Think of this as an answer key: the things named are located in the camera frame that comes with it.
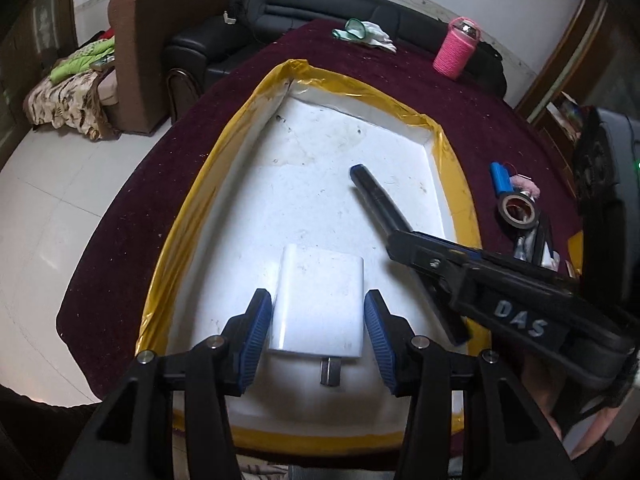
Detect long black pen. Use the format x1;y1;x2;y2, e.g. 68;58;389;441
349;164;412;236

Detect white charger plug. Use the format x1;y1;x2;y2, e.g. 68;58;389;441
269;244;364;388

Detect black tape roll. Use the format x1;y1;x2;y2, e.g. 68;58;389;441
497;192;539;231

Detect blue battery pack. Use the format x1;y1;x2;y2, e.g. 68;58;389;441
489;162;514;197

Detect person's right hand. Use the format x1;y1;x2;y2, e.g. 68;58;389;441
522;353;620;460

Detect dark red table cloth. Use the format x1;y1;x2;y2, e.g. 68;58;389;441
57;21;582;398

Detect white tray with yellow tape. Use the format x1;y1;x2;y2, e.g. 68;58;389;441
137;60;480;456

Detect pink knitted bottle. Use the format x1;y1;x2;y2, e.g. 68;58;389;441
433;16;482;79

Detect white and green cloth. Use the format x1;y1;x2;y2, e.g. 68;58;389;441
332;18;397;53

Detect green and patterned blankets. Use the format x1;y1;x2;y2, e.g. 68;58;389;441
23;36;119;142

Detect black leather sofa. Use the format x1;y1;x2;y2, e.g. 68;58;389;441
164;0;509;122

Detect brown armchair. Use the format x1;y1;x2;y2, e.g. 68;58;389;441
107;0;230;134

